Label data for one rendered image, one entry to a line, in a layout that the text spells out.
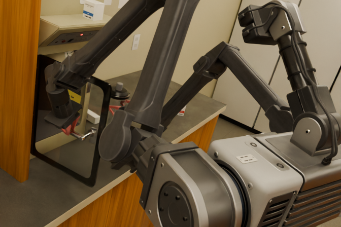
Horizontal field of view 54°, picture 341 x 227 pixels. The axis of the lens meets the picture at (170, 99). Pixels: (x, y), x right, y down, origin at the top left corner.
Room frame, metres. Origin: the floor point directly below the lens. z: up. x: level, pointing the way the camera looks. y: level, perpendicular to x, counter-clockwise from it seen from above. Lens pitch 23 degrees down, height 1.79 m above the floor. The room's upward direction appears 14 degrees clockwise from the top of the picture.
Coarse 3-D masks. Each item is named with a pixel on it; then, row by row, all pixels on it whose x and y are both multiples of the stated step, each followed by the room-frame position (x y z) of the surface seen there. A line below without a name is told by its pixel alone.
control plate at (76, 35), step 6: (96, 30) 1.17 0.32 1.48; (60, 36) 1.04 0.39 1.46; (66, 36) 1.07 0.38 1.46; (72, 36) 1.10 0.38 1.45; (78, 36) 1.13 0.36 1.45; (84, 36) 1.16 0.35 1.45; (90, 36) 1.20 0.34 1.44; (54, 42) 1.06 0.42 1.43; (60, 42) 1.09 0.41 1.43; (66, 42) 1.12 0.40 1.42; (72, 42) 1.15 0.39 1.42
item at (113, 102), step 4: (128, 92) 1.41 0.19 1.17; (116, 96) 1.33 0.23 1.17; (120, 96) 1.34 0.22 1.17; (124, 96) 1.35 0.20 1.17; (128, 96) 1.37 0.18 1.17; (112, 100) 1.34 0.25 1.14; (116, 100) 1.34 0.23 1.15; (120, 100) 1.35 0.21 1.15; (124, 100) 1.36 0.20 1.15; (112, 104) 1.34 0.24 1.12; (116, 104) 1.34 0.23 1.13; (120, 104) 1.35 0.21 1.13; (124, 104) 1.36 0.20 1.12; (112, 108) 1.34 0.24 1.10; (108, 112) 1.34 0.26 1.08; (108, 116) 1.34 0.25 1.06; (112, 116) 1.34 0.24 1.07; (108, 120) 1.34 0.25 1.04
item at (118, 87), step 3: (117, 84) 1.37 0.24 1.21; (120, 84) 1.38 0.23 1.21; (114, 87) 1.40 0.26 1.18; (117, 87) 1.37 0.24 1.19; (120, 87) 1.37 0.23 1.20; (114, 90) 1.36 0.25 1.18; (117, 90) 1.37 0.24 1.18; (120, 90) 1.38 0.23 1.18; (123, 90) 1.39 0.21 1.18; (126, 90) 1.40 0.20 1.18; (114, 93) 1.34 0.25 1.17; (117, 93) 1.35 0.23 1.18; (120, 93) 1.35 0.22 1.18; (123, 93) 1.36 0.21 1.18; (126, 93) 1.38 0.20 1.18
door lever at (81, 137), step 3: (72, 129) 0.92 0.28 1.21; (90, 129) 0.94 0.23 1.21; (72, 132) 0.91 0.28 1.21; (75, 132) 0.91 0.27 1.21; (78, 132) 0.91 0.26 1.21; (90, 132) 0.94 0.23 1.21; (93, 132) 0.94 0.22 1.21; (72, 135) 0.91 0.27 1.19; (75, 135) 0.90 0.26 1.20; (78, 135) 0.90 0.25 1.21; (81, 135) 0.90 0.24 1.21; (84, 135) 0.91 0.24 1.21; (87, 135) 0.92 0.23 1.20; (90, 135) 0.94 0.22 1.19; (93, 135) 0.94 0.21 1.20; (78, 138) 0.90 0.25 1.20; (81, 138) 0.89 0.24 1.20; (84, 138) 0.90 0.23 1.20
